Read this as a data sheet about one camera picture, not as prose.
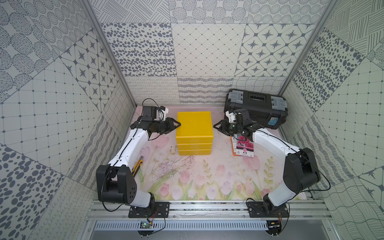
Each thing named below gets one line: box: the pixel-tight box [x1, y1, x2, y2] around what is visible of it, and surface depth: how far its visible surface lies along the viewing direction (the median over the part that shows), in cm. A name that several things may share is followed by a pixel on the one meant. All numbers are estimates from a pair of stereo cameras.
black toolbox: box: [224, 88, 289, 130], surface depth 100 cm
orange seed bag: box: [230, 134, 240, 157], surface depth 98 cm
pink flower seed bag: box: [236, 134, 255, 158], surface depth 97 cm
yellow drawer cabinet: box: [176, 111, 214, 156], surface depth 83 cm
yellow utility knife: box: [131, 155, 144, 178], surface depth 90 cm
